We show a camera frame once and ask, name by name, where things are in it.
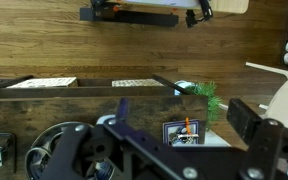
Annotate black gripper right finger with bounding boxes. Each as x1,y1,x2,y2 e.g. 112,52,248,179
226,98,288,180

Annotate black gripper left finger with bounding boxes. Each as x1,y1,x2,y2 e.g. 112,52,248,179
40,97,198,180

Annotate square blue tray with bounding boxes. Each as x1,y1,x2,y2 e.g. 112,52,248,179
162,119,201,147

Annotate white chair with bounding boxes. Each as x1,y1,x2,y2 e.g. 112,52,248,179
245,61,288,132

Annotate dark wooden console table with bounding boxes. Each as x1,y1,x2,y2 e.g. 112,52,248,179
0,73,209,180

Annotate black L-shaped hex key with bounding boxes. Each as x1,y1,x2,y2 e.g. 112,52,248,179
0,131,18,174

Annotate small green floor plant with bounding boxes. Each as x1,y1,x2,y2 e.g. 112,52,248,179
183,81,223,132

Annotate key bunch with orange tag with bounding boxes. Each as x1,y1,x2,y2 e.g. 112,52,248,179
169,117,200,145

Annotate woven basket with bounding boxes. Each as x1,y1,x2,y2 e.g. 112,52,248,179
111,78,165,88
6,76,79,90

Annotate pale round plant pot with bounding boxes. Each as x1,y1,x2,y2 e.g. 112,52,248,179
173,79,196,96

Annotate black flat base bar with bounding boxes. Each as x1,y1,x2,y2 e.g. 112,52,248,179
79,6,180,28

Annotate light wooden board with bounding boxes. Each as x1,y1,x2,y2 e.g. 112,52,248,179
197,0,251,15

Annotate black clamp mount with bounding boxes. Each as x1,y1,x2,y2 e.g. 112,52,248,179
184,0,215,30

